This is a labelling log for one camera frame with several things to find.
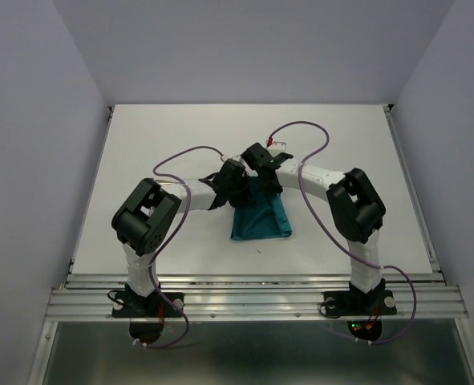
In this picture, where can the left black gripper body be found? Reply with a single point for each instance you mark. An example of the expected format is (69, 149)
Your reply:
(239, 195)

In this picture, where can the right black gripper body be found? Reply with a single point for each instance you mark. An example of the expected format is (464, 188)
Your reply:
(269, 188)

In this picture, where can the teal cloth napkin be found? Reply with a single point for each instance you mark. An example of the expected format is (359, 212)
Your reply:
(264, 219)

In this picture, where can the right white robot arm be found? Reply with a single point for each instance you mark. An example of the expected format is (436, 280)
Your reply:
(356, 209)

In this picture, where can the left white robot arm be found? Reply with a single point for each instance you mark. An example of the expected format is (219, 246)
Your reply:
(142, 224)

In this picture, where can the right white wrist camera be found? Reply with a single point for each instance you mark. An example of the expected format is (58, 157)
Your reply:
(276, 148)

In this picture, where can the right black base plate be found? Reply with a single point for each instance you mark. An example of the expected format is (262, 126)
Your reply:
(346, 303)

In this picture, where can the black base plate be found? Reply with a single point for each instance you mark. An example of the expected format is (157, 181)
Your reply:
(346, 303)
(126, 304)

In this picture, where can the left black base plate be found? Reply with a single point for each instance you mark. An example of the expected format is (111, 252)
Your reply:
(126, 304)

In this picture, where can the aluminium front rail frame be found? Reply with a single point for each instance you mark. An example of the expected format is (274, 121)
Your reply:
(265, 329)

